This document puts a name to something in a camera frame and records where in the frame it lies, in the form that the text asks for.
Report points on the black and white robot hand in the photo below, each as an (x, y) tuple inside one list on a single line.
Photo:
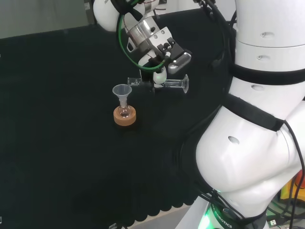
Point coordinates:
[(159, 77)]

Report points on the clear graduated cylinder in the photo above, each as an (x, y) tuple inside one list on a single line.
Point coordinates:
[(174, 84)]

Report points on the small glass round-bottom flask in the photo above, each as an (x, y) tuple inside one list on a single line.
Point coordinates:
[(124, 112)]

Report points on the clear plastic funnel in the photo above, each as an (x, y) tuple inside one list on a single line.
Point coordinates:
[(122, 90)]

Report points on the black cloth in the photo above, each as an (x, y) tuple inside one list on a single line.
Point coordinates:
[(59, 131)]

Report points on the yellow stop button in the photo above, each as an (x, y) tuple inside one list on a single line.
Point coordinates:
[(286, 190)]

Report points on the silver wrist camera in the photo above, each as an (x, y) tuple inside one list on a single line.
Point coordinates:
[(178, 64)]

